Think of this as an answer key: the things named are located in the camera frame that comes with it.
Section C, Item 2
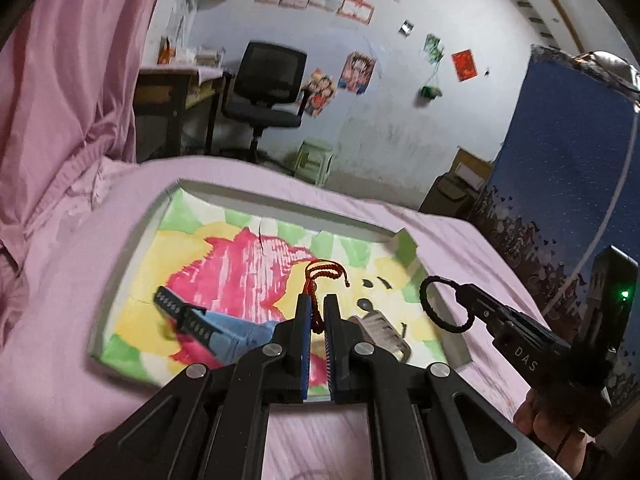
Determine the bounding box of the black hair tie ring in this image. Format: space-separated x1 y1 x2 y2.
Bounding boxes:
418 274 475 335

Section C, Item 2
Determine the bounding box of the beige hair claw clip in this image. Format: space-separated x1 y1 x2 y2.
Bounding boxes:
348 310 411 363

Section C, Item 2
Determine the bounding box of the red braided cord bracelet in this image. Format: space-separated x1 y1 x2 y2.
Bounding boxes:
302 259 350 334

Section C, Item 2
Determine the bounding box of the person's right hand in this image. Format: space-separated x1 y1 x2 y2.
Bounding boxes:
513 389 590 478

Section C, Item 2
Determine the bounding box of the blue kids smartwatch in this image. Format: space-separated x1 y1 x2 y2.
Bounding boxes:
153 286 277 366

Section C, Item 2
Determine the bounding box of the colourful painted paper lining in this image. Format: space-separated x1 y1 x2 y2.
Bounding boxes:
98 190 449 401

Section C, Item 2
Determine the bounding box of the white shallow cardboard tray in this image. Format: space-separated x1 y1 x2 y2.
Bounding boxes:
86 178 474 395

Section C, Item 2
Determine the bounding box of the blue starry fabric wardrobe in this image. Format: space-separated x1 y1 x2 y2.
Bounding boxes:
466 44 640 413

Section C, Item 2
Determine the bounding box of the green plastic stool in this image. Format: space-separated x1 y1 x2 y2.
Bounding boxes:
293 138 334 188

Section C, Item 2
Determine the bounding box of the red paper square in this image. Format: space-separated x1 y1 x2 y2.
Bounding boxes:
451 49 477 82

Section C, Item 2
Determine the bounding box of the anime character poster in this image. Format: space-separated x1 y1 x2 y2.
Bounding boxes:
337 52 376 96

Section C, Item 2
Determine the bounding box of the cartoon family poster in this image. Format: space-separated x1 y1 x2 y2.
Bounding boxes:
305 68 337 117

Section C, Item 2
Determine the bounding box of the wooden desk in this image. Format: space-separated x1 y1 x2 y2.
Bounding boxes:
134 64 224 162

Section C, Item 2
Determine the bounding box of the black office chair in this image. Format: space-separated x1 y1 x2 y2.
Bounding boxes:
219 41 311 168

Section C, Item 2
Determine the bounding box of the pink curtain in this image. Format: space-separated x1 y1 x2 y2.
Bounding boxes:
1 0 156 340

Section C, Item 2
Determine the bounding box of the black camera box green light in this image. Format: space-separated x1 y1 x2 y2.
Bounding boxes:
577 246 638 361

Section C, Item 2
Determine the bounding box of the cardboard box by wall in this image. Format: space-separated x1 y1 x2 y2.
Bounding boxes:
419 148 492 220

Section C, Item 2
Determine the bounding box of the green hanging wall ornament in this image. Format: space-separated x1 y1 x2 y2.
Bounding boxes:
419 66 442 101

